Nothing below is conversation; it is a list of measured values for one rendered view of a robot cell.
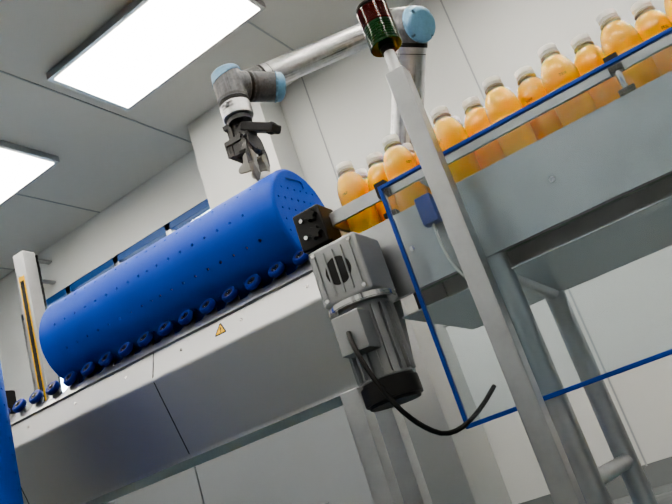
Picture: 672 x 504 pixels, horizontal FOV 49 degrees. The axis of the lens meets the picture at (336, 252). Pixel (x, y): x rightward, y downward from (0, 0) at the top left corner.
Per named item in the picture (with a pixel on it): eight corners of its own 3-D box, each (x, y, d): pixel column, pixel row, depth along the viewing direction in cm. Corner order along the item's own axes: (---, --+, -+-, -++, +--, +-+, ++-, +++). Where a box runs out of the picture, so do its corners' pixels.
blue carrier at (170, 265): (124, 384, 234) (100, 301, 241) (351, 270, 199) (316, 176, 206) (51, 393, 209) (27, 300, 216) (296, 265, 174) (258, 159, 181)
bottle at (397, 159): (399, 227, 161) (372, 154, 167) (426, 224, 164) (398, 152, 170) (414, 212, 155) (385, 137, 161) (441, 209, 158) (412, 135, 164)
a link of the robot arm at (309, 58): (385, 4, 261) (219, 72, 234) (407, 2, 251) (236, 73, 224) (393, 36, 266) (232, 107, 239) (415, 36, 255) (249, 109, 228)
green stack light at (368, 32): (380, 62, 147) (372, 42, 148) (407, 44, 144) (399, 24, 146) (365, 49, 141) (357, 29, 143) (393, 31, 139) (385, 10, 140)
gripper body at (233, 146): (244, 167, 214) (234, 131, 218) (268, 153, 211) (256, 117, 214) (228, 160, 207) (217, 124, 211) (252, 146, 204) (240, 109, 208)
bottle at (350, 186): (369, 251, 169) (344, 181, 175) (392, 237, 165) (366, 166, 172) (350, 249, 164) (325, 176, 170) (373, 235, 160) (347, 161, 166)
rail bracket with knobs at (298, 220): (325, 264, 167) (312, 224, 171) (351, 251, 164) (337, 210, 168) (302, 258, 159) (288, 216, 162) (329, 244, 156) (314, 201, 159)
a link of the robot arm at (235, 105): (256, 103, 216) (235, 92, 208) (260, 117, 215) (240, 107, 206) (232, 118, 220) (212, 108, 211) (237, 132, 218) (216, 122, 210)
